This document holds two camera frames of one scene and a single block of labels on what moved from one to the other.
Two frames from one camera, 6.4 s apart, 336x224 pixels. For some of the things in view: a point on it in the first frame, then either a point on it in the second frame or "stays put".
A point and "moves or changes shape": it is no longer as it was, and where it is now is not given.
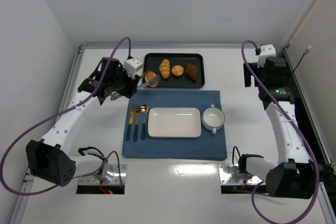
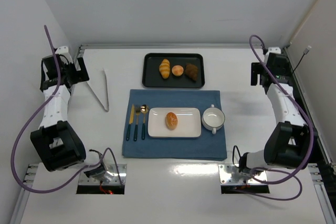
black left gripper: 128,85 → 81,69
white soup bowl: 213,118 stays put
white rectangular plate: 171,122 stays put
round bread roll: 149,75 → 171,121
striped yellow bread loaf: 164,68 stays put
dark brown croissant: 191,71 stays put
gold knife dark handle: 130,121 stays put
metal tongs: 153,82 moves or changes shape
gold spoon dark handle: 144,109 stays put
